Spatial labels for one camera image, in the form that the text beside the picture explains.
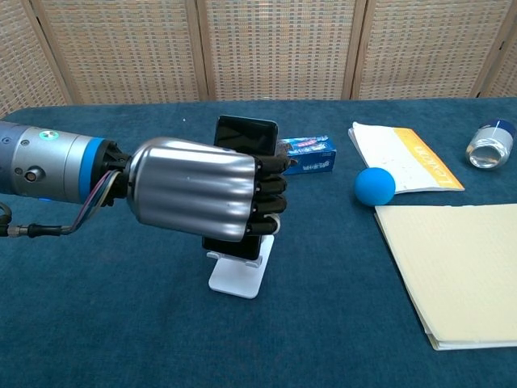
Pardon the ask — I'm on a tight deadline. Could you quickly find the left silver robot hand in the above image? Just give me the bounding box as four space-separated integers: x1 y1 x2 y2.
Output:
125 136 299 243

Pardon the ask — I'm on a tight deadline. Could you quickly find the black smartphone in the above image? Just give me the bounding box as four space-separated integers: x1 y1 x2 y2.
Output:
201 115 279 261

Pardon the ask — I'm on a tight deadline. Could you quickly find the white phone stand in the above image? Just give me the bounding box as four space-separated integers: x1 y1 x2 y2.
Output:
206 233 275 300

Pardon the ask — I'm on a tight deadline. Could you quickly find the dark teal table cloth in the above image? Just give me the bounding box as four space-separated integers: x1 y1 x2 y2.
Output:
0 96 517 388

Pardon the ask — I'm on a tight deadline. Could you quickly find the blue cookie box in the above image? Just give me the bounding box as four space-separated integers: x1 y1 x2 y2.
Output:
276 135 338 176

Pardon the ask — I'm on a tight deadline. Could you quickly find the woven bamboo folding screen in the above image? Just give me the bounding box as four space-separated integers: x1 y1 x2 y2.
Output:
0 0 517 118

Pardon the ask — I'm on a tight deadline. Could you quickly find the blue ball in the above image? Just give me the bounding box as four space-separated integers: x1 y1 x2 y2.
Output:
354 167 397 208

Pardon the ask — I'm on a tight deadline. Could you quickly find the white and orange booklet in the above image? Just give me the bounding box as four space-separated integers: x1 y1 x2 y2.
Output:
347 121 466 196

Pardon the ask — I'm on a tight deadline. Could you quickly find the beige spiral notebook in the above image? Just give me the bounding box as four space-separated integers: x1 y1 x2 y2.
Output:
373 203 517 352

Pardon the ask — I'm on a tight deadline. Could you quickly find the blue and silver can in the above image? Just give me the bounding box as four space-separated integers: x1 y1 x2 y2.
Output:
464 118 517 170

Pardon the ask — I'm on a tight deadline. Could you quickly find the left arm wire bundle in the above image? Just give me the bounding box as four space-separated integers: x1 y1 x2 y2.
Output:
0 169 122 239

